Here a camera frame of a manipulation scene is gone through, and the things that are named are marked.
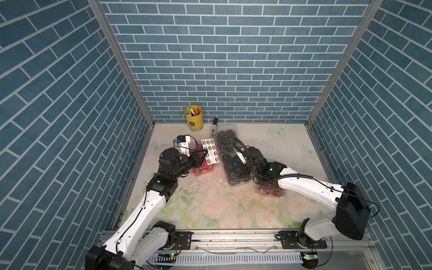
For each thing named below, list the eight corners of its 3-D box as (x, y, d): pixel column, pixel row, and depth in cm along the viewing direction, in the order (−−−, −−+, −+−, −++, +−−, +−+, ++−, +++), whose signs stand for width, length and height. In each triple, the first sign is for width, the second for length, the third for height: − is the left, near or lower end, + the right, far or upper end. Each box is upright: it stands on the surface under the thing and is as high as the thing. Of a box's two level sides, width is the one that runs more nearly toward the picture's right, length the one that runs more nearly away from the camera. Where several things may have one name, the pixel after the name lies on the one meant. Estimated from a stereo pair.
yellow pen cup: (187, 132, 117) (183, 116, 106) (189, 120, 125) (186, 105, 114) (202, 132, 117) (200, 116, 106) (204, 120, 125) (202, 105, 114)
